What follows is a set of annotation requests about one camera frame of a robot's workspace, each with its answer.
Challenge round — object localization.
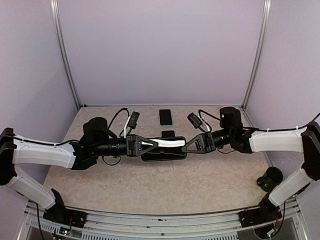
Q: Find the aluminium frame post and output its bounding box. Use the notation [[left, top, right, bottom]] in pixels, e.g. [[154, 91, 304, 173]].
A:
[[50, 0, 81, 111], [241, 0, 272, 111]]

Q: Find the black phone case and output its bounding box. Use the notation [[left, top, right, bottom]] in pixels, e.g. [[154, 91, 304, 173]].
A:
[[140, 136, 188, 163]]

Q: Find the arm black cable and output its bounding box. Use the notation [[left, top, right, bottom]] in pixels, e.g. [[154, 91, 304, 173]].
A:
[[0, 107, 130, 166], [198, 108, 320, 132]]

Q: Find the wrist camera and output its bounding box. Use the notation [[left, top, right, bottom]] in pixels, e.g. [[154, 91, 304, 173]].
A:
[[123, 111, 140, 138], [187, 112, 210, 133]]

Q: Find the right aluminium frame post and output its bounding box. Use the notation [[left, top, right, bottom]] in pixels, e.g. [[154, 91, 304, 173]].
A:
[[241, 0, 272, 111]]

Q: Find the red white patterned bowl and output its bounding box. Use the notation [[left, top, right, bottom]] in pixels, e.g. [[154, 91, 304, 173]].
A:
[[221, 105, 233, 109]]

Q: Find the teal green phone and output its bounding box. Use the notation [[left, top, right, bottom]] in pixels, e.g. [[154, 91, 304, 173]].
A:
[[159, 109, 173, 127]]

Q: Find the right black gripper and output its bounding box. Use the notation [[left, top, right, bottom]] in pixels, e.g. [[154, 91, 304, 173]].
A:
[[181, 128, 234, 153]]

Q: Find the front aluminium rail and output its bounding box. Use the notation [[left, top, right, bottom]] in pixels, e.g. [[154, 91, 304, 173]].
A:
[[16, 198, 312, 240]]

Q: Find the black phone silver edge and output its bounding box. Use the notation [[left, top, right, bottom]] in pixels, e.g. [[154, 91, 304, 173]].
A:
[[161, 130, 176, 138]]

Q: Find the light blue phone case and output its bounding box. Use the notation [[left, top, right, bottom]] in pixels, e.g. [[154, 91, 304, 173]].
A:
[[159, 108, 174, 128]]

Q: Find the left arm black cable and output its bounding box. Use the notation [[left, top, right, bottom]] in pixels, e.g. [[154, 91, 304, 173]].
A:
[[0, 107, 130, 166]]

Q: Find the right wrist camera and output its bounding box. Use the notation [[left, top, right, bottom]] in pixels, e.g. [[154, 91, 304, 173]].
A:
[[187, 112, 210, 133]]

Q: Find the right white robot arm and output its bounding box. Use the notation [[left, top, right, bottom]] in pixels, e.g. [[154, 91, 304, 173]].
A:
[[181, 106, 320, 222]]

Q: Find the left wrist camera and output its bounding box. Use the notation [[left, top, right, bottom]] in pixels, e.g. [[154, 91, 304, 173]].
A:
[[123, 111, 140, 138]]

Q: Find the dark green mug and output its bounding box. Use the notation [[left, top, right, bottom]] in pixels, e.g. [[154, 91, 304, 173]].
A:
[[256, 166, 284, 193]]

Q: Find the left aluminium frame post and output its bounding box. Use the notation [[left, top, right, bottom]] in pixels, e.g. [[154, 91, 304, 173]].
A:
[[50, 0, 81, 111]]

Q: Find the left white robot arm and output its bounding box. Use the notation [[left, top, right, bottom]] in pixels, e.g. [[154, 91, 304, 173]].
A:
[[0, 117, 159, 223]]

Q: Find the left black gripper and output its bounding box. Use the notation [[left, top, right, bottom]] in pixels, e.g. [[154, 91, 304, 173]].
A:
[[93, 134, 159, 157]]

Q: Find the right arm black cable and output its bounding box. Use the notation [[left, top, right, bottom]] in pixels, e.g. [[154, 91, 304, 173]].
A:
[[198, 108, 320, 132]]

